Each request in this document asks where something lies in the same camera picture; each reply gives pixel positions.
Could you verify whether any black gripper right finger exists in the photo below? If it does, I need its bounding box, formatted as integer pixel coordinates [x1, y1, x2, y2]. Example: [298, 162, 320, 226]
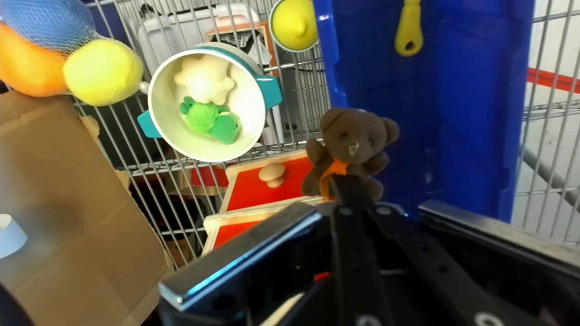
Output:
[369, 204, 535, 326]

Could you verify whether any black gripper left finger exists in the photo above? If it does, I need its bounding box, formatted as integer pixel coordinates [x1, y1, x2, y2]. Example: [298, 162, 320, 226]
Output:
[329, 173, 396, 326]

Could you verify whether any brown teddy bear toy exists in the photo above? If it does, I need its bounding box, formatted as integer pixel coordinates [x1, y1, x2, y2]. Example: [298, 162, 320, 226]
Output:
[302, 104, 403, 204]

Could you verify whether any blue plastic trailer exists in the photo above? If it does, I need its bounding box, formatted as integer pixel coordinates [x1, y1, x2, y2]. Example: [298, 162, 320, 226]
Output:
[312, 0, 537, 222]

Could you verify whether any green plush toy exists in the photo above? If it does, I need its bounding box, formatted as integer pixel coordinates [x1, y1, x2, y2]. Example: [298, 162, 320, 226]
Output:
[178, 95, 245, 146]

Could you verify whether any white plush toy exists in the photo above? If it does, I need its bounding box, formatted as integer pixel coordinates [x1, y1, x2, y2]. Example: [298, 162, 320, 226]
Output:
[173, 54, 238, 106]

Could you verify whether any white bowl with teal rim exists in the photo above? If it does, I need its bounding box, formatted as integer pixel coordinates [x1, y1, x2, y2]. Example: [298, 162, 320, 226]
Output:
[137, 41, 285, 164]

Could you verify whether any black plate with blue edge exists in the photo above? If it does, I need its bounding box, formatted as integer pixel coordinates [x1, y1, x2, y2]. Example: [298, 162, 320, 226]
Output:
[158, 200, 327, 313]

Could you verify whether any wooden box with red drawers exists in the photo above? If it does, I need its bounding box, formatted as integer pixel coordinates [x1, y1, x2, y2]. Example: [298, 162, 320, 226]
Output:
[202, 148, 332, 257]

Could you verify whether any red bar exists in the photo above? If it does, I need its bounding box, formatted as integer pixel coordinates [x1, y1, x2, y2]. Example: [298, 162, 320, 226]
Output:
[524, 65, 580, 95]

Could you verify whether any yellow plastic tool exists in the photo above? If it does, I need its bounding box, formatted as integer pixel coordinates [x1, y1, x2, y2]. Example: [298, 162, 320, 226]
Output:
[394, 0, 427, 57]

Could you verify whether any light blue cup yellow inside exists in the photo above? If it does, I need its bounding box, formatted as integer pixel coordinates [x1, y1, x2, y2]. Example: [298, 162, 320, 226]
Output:
[267, 0, 321, 54]

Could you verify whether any brown cardboard box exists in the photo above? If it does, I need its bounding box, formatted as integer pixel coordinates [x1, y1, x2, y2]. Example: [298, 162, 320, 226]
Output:
[0, 88, 176, 326]

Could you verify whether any yellow ball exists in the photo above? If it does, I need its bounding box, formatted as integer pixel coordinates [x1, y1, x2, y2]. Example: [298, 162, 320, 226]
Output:
[62, 36, 147, 108]

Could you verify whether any orange ball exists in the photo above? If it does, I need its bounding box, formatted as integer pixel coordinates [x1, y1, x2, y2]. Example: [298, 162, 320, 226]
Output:
[0, 23, 73, 99]

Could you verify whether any blue ball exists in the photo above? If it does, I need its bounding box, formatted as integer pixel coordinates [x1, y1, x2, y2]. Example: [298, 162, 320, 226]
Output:
[0, 0, 100, 54]

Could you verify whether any wire cart shelf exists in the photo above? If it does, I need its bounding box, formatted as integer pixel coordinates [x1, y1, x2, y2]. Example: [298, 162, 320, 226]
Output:
[71, 0, 580, 258]

